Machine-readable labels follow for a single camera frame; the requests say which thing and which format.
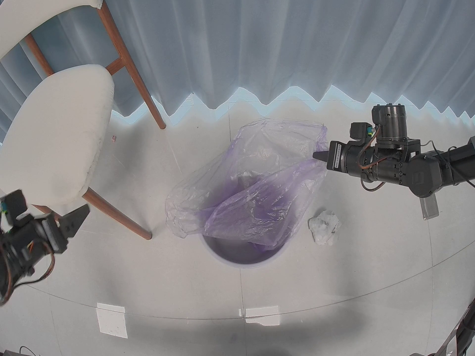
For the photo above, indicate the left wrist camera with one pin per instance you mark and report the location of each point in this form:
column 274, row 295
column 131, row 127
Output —
column 13, row 204

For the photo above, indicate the purple plastic bag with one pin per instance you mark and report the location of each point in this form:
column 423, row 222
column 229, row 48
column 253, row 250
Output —
column 259, row 184

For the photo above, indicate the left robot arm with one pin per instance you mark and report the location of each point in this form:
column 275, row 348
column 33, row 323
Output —
column 7, row 273

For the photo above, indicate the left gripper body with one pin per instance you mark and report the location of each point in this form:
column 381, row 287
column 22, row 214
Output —
column 52, row 236

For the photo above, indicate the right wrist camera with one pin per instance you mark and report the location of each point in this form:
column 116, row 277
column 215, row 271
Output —
column 358, row 132

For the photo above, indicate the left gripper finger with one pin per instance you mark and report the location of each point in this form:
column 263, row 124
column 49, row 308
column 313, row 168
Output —
column 74, row 221

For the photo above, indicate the pale blue curtain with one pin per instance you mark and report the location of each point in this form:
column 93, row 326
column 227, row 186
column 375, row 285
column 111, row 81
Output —
column 297, row 32

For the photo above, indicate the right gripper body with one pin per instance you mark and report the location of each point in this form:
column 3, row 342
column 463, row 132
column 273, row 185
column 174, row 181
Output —
column 352, row 160

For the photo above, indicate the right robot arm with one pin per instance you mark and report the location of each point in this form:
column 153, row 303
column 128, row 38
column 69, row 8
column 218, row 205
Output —
column 423, row 172

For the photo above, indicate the clear plastic wrapper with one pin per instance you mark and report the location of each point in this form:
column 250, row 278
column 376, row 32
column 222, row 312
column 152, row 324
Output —
column 324, row 228

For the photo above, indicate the white cushioned wooden chair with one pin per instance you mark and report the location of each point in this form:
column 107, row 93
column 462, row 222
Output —
column 55, row 124

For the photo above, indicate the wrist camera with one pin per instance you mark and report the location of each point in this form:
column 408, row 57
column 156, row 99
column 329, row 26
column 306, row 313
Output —
column 13, row 204
column 358, row 132

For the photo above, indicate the white trash bin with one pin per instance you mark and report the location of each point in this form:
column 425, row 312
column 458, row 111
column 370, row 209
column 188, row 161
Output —
column 243, row 266

